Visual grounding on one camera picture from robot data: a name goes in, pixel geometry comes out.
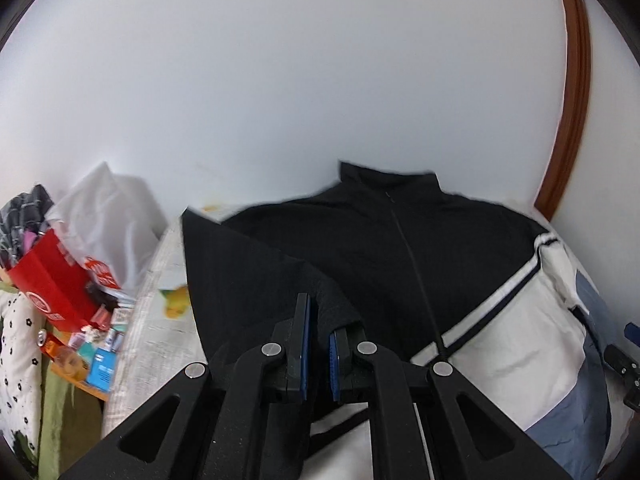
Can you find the black white blue jacket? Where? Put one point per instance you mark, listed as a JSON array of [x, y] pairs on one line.
[[425, 274]]

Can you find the plaid grey cloth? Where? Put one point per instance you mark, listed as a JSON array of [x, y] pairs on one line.
[[23, 222]]

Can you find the red cardboard box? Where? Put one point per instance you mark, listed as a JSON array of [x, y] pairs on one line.
[[55, 283]]

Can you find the brown wooden door frame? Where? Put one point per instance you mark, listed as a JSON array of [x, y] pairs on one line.
[[574, 111]]

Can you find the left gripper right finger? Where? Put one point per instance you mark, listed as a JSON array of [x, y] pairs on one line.
[[347, 380]]

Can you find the blue small box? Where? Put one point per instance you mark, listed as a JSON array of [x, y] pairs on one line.
[[102, 370]]

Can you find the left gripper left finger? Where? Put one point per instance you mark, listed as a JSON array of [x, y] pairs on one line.
[[292, 335]]

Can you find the white plastic bag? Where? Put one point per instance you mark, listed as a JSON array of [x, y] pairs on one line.
[[105, 231]]

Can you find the white black dotted quilt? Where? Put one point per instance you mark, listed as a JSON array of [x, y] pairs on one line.
[[21, 379]]

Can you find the fruit print white mattress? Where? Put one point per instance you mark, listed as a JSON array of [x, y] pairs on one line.
[[145, 329]]

